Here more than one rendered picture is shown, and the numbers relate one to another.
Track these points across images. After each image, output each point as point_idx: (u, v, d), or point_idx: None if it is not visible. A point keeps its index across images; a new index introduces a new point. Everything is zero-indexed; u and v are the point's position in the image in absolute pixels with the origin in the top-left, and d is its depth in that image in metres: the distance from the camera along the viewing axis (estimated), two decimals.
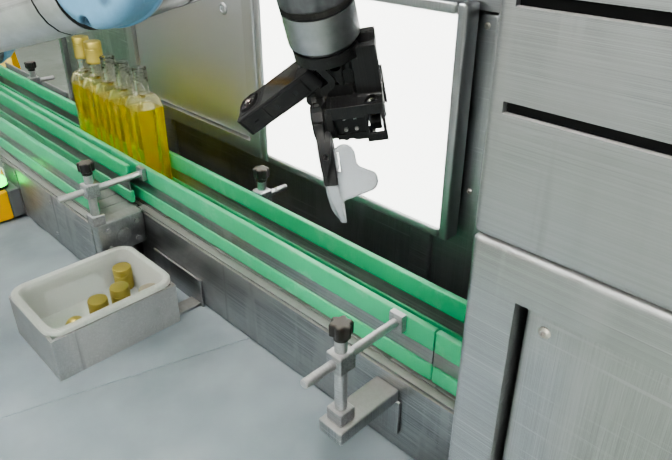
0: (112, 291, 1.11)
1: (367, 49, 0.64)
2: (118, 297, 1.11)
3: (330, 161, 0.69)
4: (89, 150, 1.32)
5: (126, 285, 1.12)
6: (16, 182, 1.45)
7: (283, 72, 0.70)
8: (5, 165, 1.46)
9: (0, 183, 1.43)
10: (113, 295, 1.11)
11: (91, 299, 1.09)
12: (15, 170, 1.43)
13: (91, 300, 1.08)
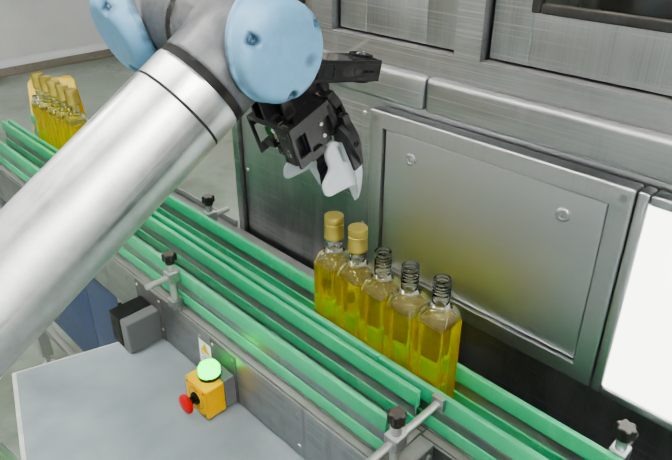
0: None
1: None
2: None
3: None
4: (346, 352, 1.09)
5: None
6: (232, 369, 1.22)
7: (339, 59, 0.70)
8: (217, 346, 1.24)
9: (216, 372, 1.21)
10: None
11: None
12: (235, 358, 1.20)
13: None
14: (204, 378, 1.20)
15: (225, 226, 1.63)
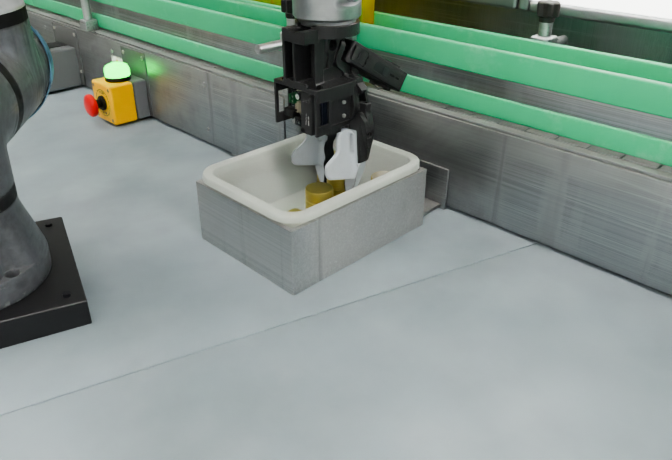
0: (334, 180, 0.78)
1: (286, 30, 0.68)
2: (342, 188, 0.78)
3: None
4: (256, 15, 0.99)
5: None
6: (143, 72, 1.12)
7: (373, 52, 0.73)
8: (127, 51, 1.13)
9: (124, 71, 1.10)
10: (336, 185, 0.78)
11: (311, 187, 0.76)
12: (144, 54, 1.10)
13: (312, 188, 0.75)
14: (110, 76, 1.10)
15: None
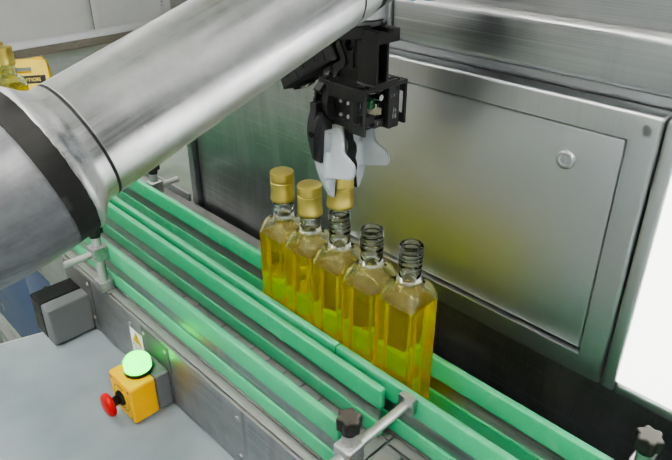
0: None
1: (371, 35, 0.65)
2: (353, 181, 0.80)
3: (317, 140, 0.73)
4: (296, 341, 0.88)
5: None
6: (165, 363, 1.01)
7: None
8: (148, 335, 1.03)
9: (145, 366, 0.99)
10: (353, 181, 0.79)
11: None
12: (167, 349, 0.99)
13: None
14: (129, 373, 0.99)
15: (177, 200, 1.42)
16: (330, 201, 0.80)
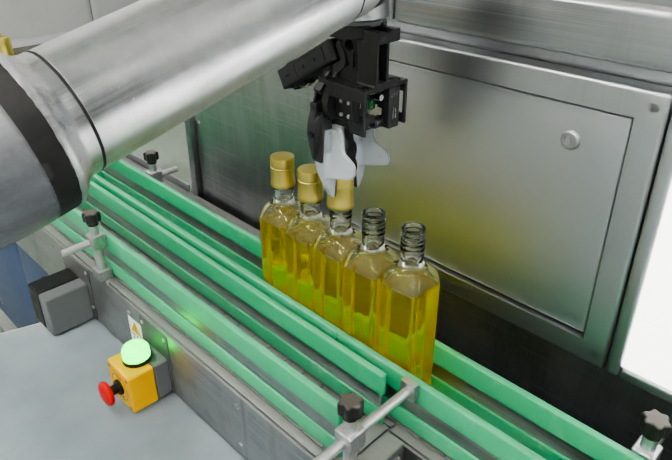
0: None
1: (372, 35, 0.65)
2: (353, 181, 0.80)
3: (317, 140, 0.73)
4: (297, 328, 0.87)
5: None
6: (164, 351, 1.00)
7: None
8: (147, 324, 1.02)
9: (143, 355, 0.98)
10: (353, 181, 0.79)
11: None
12: (166, 338, 0.98)
13: None
14: (128, 362, 0.98)
15: (176, 191, 1.41)
16: (330, 201, 0.80)
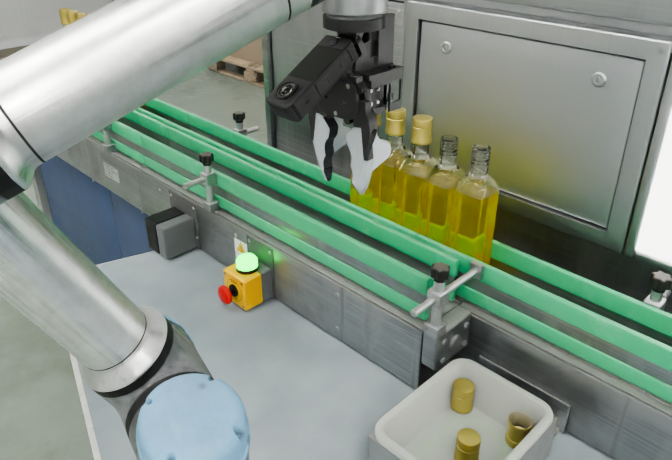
0: (432, 119, 1.05)
1: (390, 18, 0.73)
2: (432, 123, 1.06)
3: (372, 136, 0.74)
4: (383, 234, 1.13)
5: (420, 114, 1.07)
6: (269, 262, 1.26)
7: (307, 58, 0.71)
8: (254, 241, 1.27)
9: (254, 264, 1.24)
10: (432, 122, 1.05)
11: (462, 436, 0.90)
12: (273, 250, 1.24)
13: (463, 438, 0.89)
14: (242, 269, 1.24)
15: None
16: (414, 138, 1.06)
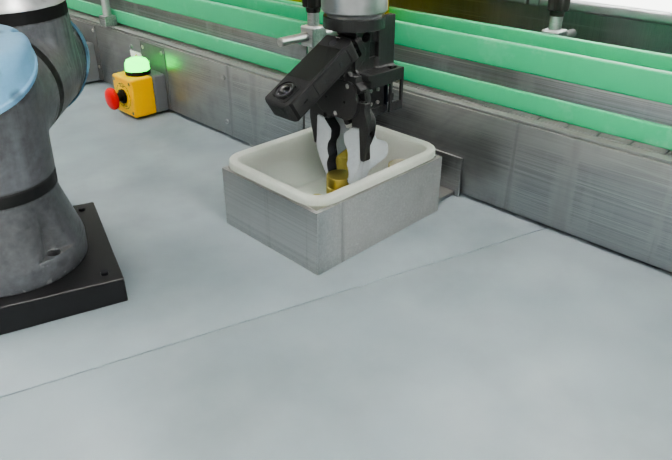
0: None
1: (391, 18, 0.73)
2: None
3: (370, 137, 0.74)
4: (274, 10, 1.02)
5: None
6: (162, 66, 1.15)
7: (307, 58, 0.71)
8: (146, 46, 1.17)
9: (144, 65, 1.14)
10: None
11: (332, 174, 0.79)
12: (163, 49, 1.13)
13: (333, 175, 0.79)
14: (130, 70, 1.13)
15: None
16: None
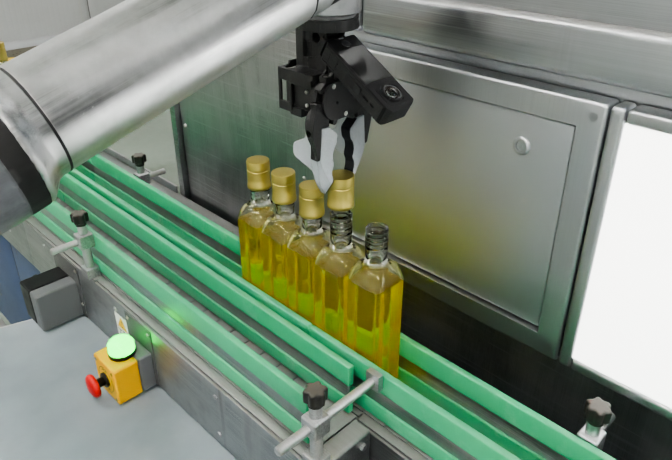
0: None
1: None
2: None
3: (361, 119, 0.80)
4: (271, 323, 0.92)
5: (310, 180, 0.86)
6: (148, 346, 1.05)
7: (353, 64, 0.69)
8: (132, 320, 1.06)
9: (128, 349, 1.03)
10: None
11: (341, 177, 0.78)
12: (150, 333, 1.03)
13: (344, 176, 0.78)
14: (113, 356, 1.03)
15: (164, 192, 1.46)
16: (302, 210, 0.85)
